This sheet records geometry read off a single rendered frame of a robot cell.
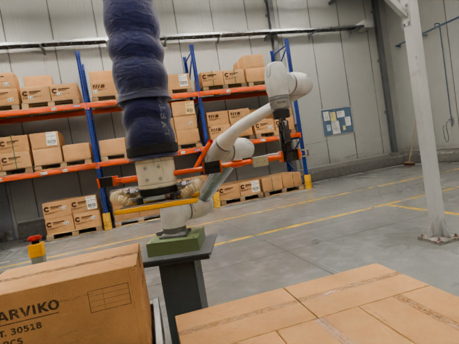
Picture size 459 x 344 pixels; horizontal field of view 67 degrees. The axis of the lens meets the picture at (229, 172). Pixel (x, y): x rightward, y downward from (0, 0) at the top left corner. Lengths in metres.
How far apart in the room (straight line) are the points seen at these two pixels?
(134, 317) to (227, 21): 10.47
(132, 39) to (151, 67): 0.13
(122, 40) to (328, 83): 11.03
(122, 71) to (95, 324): 1.00
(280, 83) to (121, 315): 1.14
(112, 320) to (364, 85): 12.29
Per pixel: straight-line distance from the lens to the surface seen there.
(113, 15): 1.61
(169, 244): 2.24
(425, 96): 4.40
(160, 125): 1.50
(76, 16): 10.91
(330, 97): 12.26
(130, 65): 1.53
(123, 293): 1.46
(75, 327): 1.52
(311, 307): 1.78
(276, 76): 1.57
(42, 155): 8.90
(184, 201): 1.43
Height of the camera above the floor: 1.31
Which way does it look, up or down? 3 degrees down
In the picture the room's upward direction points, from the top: 9 degrees counter-clockwise
